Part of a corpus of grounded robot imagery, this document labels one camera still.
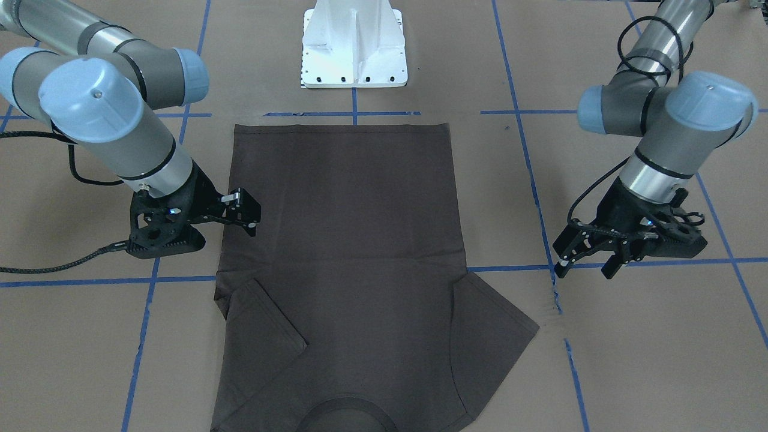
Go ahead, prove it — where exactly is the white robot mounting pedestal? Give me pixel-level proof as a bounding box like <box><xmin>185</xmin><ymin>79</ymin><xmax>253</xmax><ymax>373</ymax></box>
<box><xmin>300</xmin><ymin>1</ymin><xmax>409</xmax><ymax>89</ymax></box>

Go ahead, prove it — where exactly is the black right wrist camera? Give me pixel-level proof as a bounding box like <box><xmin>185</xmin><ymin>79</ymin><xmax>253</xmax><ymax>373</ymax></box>
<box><xmin>126</xmin><ymin>191</ymin><xmax>206</xmax><ymax>259</ymax></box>

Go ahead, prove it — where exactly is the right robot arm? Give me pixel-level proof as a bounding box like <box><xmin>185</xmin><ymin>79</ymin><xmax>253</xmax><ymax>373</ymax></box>
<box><xmin>2</xmin><ymin>1</ymin><xmax>261</xmax><ymax>239</ymax></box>

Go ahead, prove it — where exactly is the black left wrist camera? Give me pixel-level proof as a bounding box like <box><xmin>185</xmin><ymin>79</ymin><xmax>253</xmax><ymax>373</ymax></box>
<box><xmin>632</xmin><ymin>188</ymin><xmax>708</xmax><ymax>260</ymax></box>

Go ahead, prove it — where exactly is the brown t-shirt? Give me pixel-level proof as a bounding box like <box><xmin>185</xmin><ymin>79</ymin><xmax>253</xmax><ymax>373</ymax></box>
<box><xmin>211</xmin><ymin>124</ymin><xmax>539</xmax><ymax>431</ymax></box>

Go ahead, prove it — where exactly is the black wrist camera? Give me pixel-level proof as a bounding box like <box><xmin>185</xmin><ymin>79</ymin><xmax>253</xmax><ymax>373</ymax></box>
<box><xmin>126</xmin><ymin>191</ymin><xmax>206</xmax><ymax>259</ymax></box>
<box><xmin>632</xmin><ymin>188</ymin><xmax>708</xmax><ymax>260</ymax></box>

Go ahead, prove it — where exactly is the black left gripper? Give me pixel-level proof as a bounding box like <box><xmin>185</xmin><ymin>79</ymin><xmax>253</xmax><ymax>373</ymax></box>
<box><xmin>553</xmin><ymin>179</ymin><xmax>661</xmax><ymax>279</ymax></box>

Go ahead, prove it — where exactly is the braided camera cable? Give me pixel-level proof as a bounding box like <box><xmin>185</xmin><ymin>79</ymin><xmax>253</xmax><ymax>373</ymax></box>
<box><xmin>0</xmin><ymin>130</ymin><xmax>140</xmax><ymax>274</ymax></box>

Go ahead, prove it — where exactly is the black camera cable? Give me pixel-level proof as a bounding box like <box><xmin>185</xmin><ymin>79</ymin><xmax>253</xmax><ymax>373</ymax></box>
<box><xmin>566</xmin><ymin>16</ymin><xmax>694</xmax><ymax>224</ymax></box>

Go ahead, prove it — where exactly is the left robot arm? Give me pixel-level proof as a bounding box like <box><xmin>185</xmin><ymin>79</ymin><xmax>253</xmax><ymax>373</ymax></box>
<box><xmin>553</xmin><ymin>1</ymin><xmax>759</xmax><ymax>279</ymax></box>

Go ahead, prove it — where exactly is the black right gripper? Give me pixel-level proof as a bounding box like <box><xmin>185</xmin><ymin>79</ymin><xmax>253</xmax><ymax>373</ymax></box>
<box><xmin>135</xmin><ymin>161</ymin><xmax>262</xmax><ymax>237</ymax></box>

